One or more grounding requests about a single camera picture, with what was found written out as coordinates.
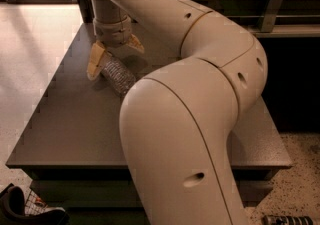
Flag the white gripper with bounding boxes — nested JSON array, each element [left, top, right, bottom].
[[87, 16, 145, 80]]

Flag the clear plastic water bottle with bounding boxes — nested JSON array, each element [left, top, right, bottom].
[[101, 57, 136, 97]]

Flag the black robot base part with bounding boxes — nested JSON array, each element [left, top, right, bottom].
[[0, 184, 69, 225]]

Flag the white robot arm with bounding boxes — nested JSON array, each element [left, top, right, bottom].
[[110, 0, 268, 225]]

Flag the grey drawer cabinet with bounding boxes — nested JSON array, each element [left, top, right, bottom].
[[7, 24, 292, 225]]

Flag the right metal bracket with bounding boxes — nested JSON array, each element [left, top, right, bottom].
[[258, 0, 283, 33]]

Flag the wooden wall shelf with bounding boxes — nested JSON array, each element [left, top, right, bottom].
[[248, 24, 320, 38]]

